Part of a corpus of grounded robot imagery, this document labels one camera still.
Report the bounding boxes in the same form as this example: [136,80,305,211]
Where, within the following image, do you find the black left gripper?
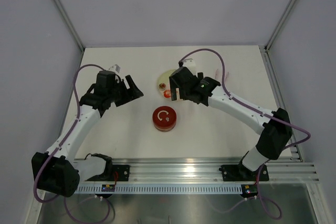
[108,76,143,107]

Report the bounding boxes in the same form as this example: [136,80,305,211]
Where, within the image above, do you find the cream green round plate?
[156,69,175,101]

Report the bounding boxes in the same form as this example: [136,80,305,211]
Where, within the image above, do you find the pink cat paw tongs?
[215,69,229,82]

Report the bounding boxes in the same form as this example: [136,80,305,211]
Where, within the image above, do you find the red lunch box lid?
[152,106,177,126]

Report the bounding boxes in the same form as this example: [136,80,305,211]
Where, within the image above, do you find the red steel lunch box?
[154,123,176,132]

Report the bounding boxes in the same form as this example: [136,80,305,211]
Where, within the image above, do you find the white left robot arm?
[31,70,143,197]

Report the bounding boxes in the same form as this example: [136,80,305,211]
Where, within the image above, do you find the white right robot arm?
[169,67,292,181]

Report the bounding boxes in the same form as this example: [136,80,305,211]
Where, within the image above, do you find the orange toy shrimp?
[163,90,171,98]

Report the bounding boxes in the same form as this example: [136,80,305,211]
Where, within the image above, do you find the toy noodle bowl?
[159,83,166,90]

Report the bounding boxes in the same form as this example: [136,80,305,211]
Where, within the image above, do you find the aluminium front rail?
[73,157,320,184]

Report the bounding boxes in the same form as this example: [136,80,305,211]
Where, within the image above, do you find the aluminium rail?
[73,157,320,184]
[259,46,303,162]

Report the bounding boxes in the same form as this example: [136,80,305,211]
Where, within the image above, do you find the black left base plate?
[87,165,130,182]

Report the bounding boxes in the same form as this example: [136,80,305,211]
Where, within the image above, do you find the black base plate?
[218,164,269,182]
[87,165,130,182]

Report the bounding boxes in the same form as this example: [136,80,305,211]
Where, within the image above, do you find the white slotted cable duct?
[75,184,242,195]

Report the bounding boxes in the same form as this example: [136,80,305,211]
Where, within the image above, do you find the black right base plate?
[218,164,269,182]

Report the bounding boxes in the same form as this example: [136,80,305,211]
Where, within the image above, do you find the right side aluminium rail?
[259,46,303,162]

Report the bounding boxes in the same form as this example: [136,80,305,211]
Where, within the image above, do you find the right aluminium frame post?
[264,0,299,52]

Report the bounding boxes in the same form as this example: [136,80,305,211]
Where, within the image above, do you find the aluminium frame post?
[52,0,85,54]
[264,0,299,52]

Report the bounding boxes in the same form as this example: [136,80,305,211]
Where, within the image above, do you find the left aluminium frame post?
[52,0,85,54]

